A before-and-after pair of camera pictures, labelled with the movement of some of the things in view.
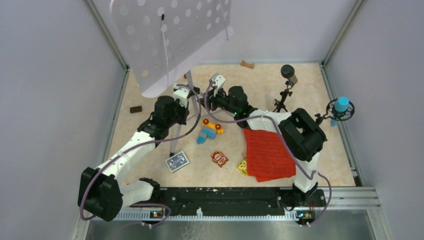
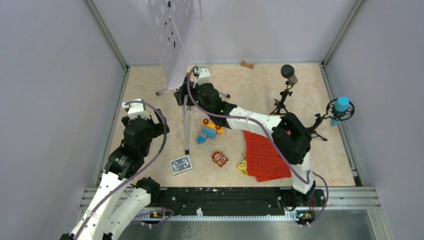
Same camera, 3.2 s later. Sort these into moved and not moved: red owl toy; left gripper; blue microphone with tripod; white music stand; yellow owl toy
Moved: left gripper; white music stand
Not moved: yellow owl toy; red owl toy; blue microphone with tripod
